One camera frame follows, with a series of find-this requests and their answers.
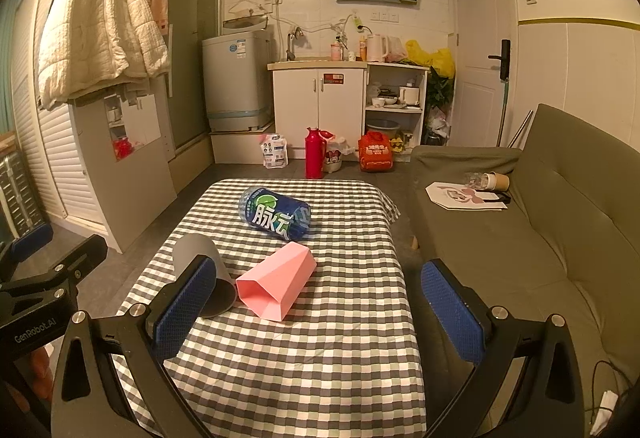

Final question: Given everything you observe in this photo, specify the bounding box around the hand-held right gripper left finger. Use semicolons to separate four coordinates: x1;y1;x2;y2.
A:
49;254;217;438

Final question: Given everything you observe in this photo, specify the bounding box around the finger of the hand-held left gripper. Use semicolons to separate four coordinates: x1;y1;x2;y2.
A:
0;233;109;305
0;222;55;277

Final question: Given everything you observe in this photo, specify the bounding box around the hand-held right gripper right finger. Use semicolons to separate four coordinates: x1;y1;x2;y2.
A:
420;259;586;438

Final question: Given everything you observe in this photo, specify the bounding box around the pink cup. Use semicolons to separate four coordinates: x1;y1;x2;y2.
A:
235;241;318;322

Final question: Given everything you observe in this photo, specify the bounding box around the grey cup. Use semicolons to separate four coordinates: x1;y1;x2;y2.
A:
171;234;237;318

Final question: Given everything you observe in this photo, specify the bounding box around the dark ribbed suitcase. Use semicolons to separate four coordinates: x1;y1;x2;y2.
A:
0;150;49;240

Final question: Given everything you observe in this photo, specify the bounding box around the white louvered wardrobe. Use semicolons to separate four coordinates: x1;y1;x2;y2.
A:
9;0;177;254

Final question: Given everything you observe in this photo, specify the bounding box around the white printed paper bag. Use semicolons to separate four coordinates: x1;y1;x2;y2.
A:
425;181;512;213

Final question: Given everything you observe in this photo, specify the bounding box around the green sofa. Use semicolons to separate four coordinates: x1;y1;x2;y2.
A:
407;104;640;438

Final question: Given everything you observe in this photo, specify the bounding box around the blue drink bottle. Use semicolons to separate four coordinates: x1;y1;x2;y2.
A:
238;186;315;240

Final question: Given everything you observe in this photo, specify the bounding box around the grey checkered tablecloth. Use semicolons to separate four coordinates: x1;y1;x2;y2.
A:
112;178;422;438

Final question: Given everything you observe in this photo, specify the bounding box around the white washing machine platform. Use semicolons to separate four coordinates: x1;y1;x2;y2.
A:
209;122;276;165

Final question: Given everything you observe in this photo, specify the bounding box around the orange red bag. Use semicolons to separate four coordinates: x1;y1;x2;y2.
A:
357;131;394;173

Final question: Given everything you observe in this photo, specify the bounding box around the white detergent pouch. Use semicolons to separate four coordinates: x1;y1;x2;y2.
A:
261;134;289;169

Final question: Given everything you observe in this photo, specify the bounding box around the cartoon printed bin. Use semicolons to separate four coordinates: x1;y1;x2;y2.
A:
322;130;351;174

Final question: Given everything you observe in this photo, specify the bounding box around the grey plastic basin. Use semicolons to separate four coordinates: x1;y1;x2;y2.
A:
366;119;400;142

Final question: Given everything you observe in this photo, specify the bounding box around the metal pole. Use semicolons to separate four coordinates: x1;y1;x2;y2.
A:
510;110;534;150

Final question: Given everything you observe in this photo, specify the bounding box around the red thermos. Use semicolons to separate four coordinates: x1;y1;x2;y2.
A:
305;128;328;180

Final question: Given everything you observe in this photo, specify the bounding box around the white open shelf unit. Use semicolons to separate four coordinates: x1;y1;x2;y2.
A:
364;64;431;155

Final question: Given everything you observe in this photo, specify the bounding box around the frosted glass door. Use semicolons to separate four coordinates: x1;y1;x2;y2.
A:
164;0;225;164

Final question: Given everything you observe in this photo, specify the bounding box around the white quilted jacket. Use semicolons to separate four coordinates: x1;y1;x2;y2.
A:
37;0;171;111

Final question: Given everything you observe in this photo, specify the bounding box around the green plant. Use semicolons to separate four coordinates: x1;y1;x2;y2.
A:
427;68;456;120

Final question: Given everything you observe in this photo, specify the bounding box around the white washing machine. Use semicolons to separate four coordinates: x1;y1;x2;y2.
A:
202;30;275;133

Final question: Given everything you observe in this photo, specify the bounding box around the white sink cabinet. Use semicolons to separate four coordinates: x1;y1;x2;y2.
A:
267;59;368;150

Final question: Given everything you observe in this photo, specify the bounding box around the yellow plastic bag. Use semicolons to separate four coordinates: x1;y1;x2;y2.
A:
405;39;457;80

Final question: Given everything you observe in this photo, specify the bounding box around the pink garment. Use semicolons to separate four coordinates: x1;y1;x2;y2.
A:
147;0;170;32

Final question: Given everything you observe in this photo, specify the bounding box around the white electric kettle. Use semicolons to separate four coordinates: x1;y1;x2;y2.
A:
366;34;391;64

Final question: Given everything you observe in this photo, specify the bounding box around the white wash basin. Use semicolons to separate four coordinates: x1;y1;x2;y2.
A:
222;15;269;37

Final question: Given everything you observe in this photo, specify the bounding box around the metal faucet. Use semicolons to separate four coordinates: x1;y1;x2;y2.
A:
286;27;306;62

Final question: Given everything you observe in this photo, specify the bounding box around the white clothes hanger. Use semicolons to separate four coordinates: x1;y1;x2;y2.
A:
227;0;266;17

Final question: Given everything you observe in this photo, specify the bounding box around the white door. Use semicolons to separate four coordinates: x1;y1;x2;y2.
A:
449;0;521;150

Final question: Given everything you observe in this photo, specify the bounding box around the black cable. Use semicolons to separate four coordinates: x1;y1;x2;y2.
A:
589;359;637;437

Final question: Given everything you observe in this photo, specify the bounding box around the green broom handle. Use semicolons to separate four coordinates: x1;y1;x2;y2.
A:
497;78;511;147

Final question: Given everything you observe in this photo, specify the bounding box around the black door handle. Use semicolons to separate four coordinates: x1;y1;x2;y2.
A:
489;39;512;80

